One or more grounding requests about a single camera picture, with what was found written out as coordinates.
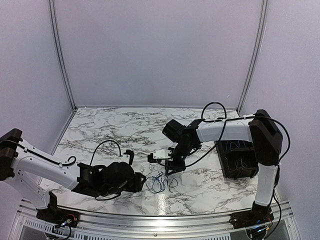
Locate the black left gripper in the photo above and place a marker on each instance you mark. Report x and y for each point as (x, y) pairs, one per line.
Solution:
(138, 185)

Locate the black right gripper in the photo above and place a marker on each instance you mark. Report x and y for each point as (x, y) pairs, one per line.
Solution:
(180, 166)

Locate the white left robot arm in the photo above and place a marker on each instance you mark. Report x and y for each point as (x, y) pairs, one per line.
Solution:
(19, 159)

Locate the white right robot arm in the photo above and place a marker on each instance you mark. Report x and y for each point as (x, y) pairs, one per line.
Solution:
(266, 138)

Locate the black bin middle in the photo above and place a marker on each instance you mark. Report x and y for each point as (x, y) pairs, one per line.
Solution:
(235, 149)

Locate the black bin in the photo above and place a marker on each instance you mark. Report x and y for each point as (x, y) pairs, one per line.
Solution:
(235, 149)
(236, 169)

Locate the black bin near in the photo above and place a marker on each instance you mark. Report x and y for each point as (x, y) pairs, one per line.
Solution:
(236, 169)

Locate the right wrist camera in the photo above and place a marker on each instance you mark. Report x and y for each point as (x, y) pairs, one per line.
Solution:
(159, 155)

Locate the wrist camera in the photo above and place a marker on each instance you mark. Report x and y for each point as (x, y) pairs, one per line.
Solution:
(128, 157)
(159, 155)

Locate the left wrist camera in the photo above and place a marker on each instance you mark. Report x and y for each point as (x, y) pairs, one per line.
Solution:
(128, 157)

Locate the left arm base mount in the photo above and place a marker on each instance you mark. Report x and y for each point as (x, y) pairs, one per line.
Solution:
(58, 217)

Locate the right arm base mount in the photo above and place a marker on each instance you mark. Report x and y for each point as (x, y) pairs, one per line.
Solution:
(248, 218)

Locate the aluminium front rail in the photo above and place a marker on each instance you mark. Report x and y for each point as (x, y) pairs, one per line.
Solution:
(108, 226)

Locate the right corner aluminium post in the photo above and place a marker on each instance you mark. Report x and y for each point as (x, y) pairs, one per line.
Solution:
(255, 54)

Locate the corner aluminium post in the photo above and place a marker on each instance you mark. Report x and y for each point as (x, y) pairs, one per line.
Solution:
(255, 54)
(59, 53)

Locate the left corner aluminium post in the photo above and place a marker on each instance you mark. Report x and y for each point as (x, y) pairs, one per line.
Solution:
(59, 53)

